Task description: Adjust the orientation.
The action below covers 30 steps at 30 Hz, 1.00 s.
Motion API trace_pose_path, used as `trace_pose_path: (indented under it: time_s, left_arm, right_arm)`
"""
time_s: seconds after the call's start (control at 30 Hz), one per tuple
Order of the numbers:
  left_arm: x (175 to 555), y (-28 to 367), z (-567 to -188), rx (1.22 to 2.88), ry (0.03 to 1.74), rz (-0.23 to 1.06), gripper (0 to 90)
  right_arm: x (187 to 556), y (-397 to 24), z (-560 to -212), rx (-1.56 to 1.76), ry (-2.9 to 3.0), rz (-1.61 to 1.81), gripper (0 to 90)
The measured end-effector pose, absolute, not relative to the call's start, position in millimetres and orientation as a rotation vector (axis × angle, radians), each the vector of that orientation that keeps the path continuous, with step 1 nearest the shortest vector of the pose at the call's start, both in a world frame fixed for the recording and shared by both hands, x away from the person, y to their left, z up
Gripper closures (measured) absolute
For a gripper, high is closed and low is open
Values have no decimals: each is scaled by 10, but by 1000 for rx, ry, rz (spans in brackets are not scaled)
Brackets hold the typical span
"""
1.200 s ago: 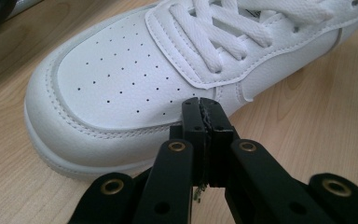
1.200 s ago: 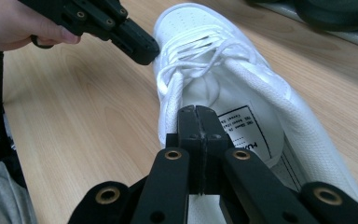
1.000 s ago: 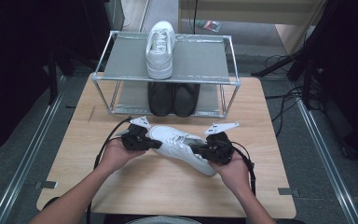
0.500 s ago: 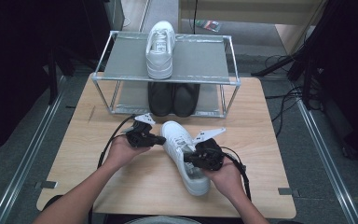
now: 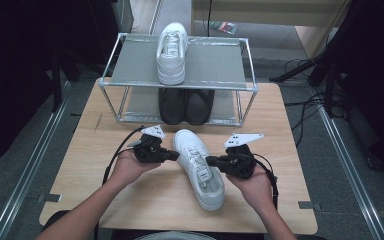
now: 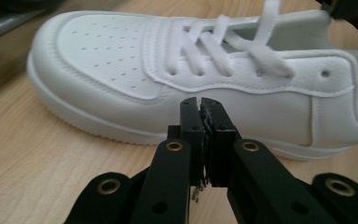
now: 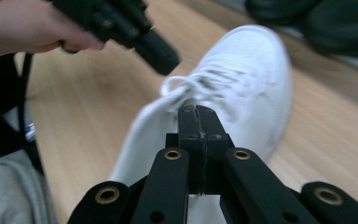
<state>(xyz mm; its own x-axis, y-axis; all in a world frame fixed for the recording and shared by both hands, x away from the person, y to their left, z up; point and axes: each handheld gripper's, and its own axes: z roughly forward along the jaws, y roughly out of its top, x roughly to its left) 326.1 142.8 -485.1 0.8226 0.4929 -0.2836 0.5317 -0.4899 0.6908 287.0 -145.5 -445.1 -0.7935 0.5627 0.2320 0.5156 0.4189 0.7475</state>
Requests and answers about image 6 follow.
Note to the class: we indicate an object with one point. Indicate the white lace-up sneaker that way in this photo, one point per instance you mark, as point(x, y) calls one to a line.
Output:
point(199, 62)

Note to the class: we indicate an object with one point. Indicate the metal frame shoe rack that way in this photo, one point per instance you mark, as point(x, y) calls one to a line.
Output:
point(3, 23)

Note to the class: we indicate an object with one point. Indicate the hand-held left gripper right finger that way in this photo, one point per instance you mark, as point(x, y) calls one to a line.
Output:
point(220, 146)

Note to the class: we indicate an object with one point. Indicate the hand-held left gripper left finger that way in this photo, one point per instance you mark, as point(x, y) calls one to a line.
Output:
point(191, 137)

